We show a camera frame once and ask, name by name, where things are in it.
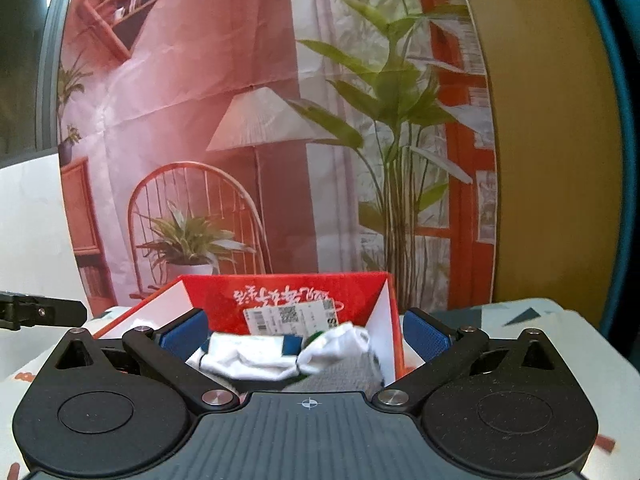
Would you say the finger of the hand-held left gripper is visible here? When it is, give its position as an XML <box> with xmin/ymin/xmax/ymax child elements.
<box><xmin>20</xmin><ymin>296</ymin><xmax>88</xmax><ymax>327</ymax></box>

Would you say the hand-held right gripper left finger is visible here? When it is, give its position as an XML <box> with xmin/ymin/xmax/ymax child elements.
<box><xmin>51</xmin><ymin>308</ymin><xmax>241</xmax><ymax>415</ymax></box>

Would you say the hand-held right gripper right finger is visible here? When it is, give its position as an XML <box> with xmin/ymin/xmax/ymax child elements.
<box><xmin>372</xmin><ymin>308</ymin><xmax>562</xmax><ymax>415</ymax></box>

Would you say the white sock blue stripe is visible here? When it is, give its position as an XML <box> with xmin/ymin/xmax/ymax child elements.
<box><xmin>197</xmin><ymin>332</ymin><xmax>304</xmax><ymax>382</ymax></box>

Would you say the white sock green stripe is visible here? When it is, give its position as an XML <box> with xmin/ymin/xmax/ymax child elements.
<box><xmin>296</xmin><ymin>323</ymin><xmax>374</xmax><ymax>377</ymax></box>

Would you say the grey knitted cloth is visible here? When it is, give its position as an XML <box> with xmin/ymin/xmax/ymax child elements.
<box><xmin>277</xmin><ymin>354</ymin><xmax>387</xmax><ymax>394</ymax></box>

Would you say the red cardboard box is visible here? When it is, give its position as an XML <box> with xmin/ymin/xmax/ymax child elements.
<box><xmin>92</xmin><ymin>271</ymin><xmax>404</xmax><ymax>395</ymax></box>

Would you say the white board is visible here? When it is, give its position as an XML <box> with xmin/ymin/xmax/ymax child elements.
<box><xmin>0</xmin><ymin>152</ymin><xmax>90</xmax><ymax>362</ymax></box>

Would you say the wooden panel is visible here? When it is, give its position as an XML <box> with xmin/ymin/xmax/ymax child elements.
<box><xmin>449</xmin><ymin>0</ymin><xmax>627</xmax><ymax>312</ymax></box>

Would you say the printed backdrop cloth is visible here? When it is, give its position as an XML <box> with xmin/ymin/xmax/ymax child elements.
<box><xmin>57</xmin><ymin>0</ymin><xmax>499</xmax><ymax>312</ymax></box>

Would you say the teal curtain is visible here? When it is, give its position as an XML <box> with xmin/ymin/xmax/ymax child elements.
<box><xmin>569</xmin><ymin>0</ymin><xmax>640</xmax><ymax>342</ymax></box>

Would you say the grey window frame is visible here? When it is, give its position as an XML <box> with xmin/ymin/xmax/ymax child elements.
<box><xmin>35</xmin><ymin>0</ymin><xmax>77</xmax><ymax>153</ymax></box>

